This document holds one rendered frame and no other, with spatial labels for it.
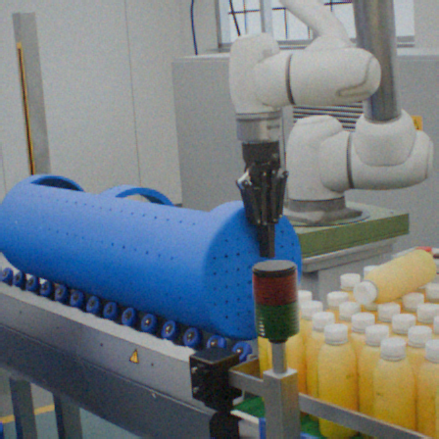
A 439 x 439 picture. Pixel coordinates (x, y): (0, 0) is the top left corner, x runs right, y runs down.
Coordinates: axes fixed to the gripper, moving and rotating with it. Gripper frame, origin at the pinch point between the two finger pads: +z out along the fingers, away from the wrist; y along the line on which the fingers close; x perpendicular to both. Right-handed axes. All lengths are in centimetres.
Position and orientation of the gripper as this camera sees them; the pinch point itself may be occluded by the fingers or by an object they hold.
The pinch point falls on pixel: (267, 240)
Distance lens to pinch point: 184.7
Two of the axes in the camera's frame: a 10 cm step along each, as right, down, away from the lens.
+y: 7.6, -1.9, 6.3
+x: -6.5, -1.1, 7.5
